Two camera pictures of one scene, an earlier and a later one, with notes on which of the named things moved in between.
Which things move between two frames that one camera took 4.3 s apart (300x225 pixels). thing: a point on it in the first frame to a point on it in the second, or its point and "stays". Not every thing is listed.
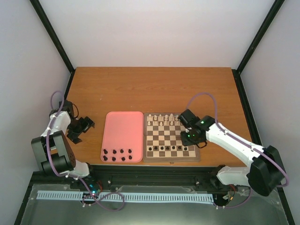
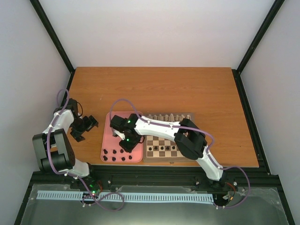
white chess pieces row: (161, 120) stays
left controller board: (95, 187) stays
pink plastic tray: (123, 137) stays
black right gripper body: (191, 139) to (131, 142)
